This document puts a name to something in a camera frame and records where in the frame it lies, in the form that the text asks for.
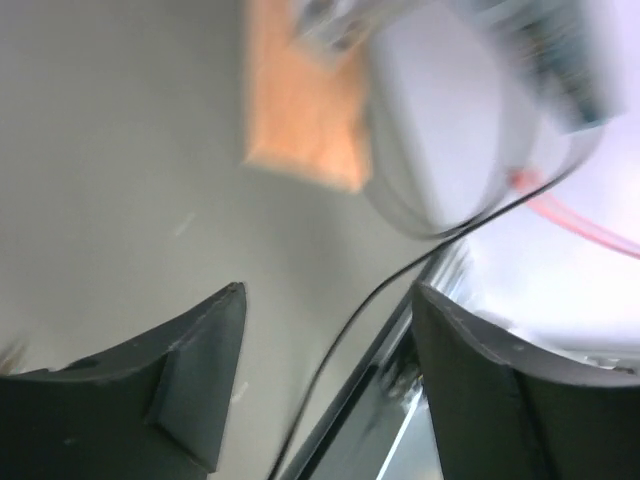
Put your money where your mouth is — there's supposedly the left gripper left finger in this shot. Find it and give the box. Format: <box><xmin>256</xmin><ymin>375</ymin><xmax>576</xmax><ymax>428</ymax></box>
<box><xmin>1</xmin><ymin>283</ymin><xmax>246</xmax><ymax>479</ymax></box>

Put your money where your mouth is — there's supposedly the long black ethernet cable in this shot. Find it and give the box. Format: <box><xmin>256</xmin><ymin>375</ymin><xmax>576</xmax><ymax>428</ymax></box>
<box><xmin>267</xmin><ymin>164</ymin><xmax>576</xmax><ymax>480</ymax></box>

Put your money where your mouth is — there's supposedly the wooden base board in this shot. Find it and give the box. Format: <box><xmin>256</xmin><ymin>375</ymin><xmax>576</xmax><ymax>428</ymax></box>
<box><xmin>245</xmin><ymin>31</ymin><xmax>371</xmax><ymax>192</ymax></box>

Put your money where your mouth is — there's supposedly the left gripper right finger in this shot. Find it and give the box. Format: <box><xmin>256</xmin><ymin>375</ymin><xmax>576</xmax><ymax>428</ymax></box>
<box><xmin>412</xmin><ymin>286</ymin><xmax>639</xmax><ymax>480</ymax></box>

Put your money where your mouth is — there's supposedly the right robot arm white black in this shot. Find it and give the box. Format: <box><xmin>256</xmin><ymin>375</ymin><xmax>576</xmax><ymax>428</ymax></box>
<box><xmin>364</xmin><ymin>1</ymin><xmax>616</xmax><ymax>242</ymax></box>

